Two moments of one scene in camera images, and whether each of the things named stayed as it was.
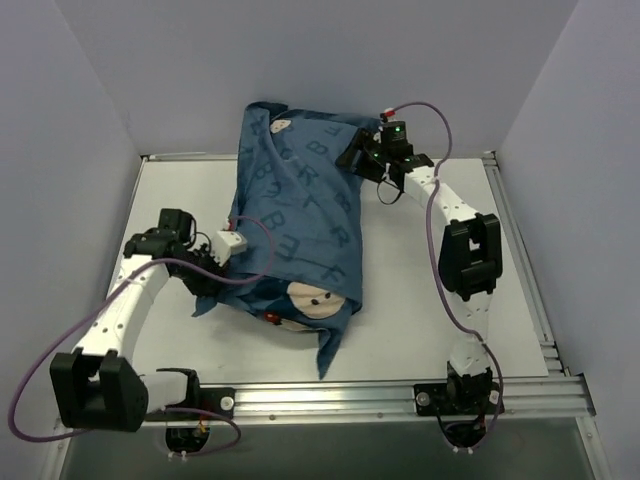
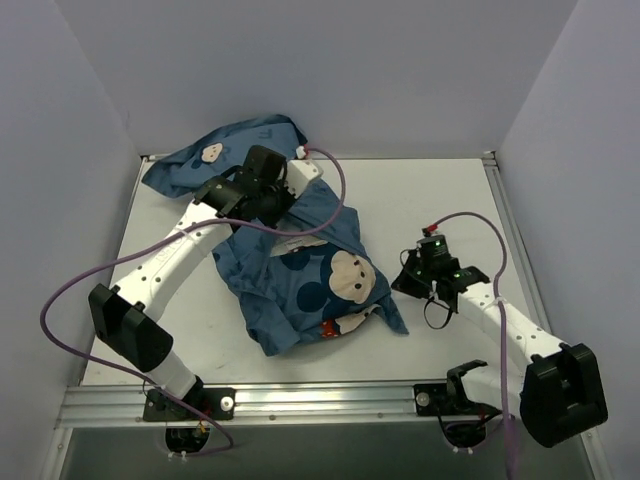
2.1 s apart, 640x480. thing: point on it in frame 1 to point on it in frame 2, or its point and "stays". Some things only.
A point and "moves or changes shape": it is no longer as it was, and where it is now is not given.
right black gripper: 358,154 to 410,282
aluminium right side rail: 555,364 stays
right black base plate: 430,398 stays
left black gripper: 201,282 to 279,201
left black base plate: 214,400 stays
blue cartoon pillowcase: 298,208 moves or changes shape
